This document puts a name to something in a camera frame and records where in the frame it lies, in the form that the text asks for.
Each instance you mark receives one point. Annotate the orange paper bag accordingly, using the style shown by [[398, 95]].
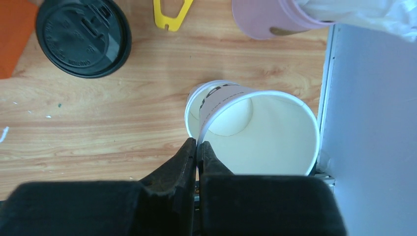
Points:
[[17, 21]]

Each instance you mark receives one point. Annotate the white paper cup stack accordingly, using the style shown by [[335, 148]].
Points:
[[193, 103]]

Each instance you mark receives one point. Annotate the pink straw holder cup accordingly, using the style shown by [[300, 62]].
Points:
[[265, 19]]

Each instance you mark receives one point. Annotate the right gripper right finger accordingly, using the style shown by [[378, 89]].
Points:
[[257, 205]]

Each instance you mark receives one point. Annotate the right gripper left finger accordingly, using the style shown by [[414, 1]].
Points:
[[160, 204]]

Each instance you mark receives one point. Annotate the black cup lid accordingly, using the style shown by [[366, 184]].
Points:
[[84, 38]]

